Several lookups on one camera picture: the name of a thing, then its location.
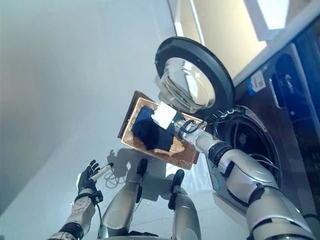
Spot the white cabinet side panel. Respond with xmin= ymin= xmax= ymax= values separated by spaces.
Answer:
xmin=232 ymin=0 xmax=320 ymax=87

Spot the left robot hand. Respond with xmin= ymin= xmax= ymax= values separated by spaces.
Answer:
xmin=76 ymin=159 xmax=115 ymax=199

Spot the blue garment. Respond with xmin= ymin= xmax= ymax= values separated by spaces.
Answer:
xmin=131 ymin=106 xmax=161 ymax=137

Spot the blue white energy label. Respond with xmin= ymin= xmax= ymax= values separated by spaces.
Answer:
xmin=246 ymin=71 xmax=267 ymax=96

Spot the white counter with shelves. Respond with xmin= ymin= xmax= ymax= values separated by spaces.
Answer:
xmin=167 ymin=0 xmax=296 ymax=79

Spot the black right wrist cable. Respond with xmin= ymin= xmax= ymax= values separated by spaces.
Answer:
xmin=179 ymin=109 xmax=251 ymax=134

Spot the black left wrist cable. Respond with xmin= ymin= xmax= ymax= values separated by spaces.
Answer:
xmin=94 ymin=196 xmax=104 ymax=226

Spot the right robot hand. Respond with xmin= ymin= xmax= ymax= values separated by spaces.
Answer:
xmin=151 ymin=101 xmax=185 ymax=136

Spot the silver right robot leg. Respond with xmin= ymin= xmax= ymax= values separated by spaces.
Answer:
xmin=169 ymin=169 xmax=202 ymax=240

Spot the grey front-load washing machine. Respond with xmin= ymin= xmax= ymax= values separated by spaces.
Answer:
xmin=207 ymin=42 xmax=320 ymax=226

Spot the charcoal folded garment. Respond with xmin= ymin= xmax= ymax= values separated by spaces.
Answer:
xmin=144 ymin=125 xmax=176 ymax=153

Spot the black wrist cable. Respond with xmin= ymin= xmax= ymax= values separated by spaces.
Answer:
xmin=94 ymin=196 xmax=104 ymax=226
xmin=179 ymin=109 xmax=251 ymax=134

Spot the silver left robot leg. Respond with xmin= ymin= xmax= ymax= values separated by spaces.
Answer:
xmin=97 ymin=158 xmax=149 ymax=239

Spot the round glass washer door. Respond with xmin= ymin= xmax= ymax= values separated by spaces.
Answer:
xmin=154 ymin=36 xmax=236 ymax=114

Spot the silver robot leg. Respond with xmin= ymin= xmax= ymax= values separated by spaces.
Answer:
xmin=169 ymin=169 xmax=202 ymax=240
xmin=97 ymin=158 xmax=149 ymax=239

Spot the dark glossy stacked appliance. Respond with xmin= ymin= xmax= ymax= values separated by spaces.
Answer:
xmin=296 ymin=24 xmax=320 ymax=141

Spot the rectangular wicker laundry basket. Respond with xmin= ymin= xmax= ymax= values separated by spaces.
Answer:
xmin=120 ymin=96 xmax=208 ymax=172

